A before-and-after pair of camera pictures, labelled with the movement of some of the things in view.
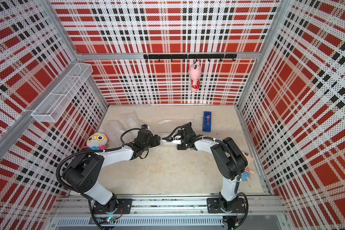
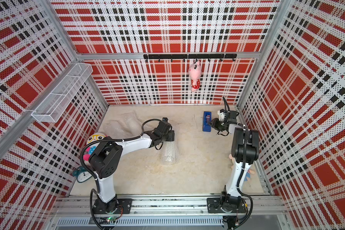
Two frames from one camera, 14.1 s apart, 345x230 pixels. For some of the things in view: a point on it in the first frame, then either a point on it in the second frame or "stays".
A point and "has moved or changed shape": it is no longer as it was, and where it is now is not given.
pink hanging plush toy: [195, 70] stays
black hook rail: [195, 56] stays
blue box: [207, 121] stays
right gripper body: [184, 144] -> [219, 125]
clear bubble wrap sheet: [164, 128] has moved or changed shape
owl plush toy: [97, 141] stays
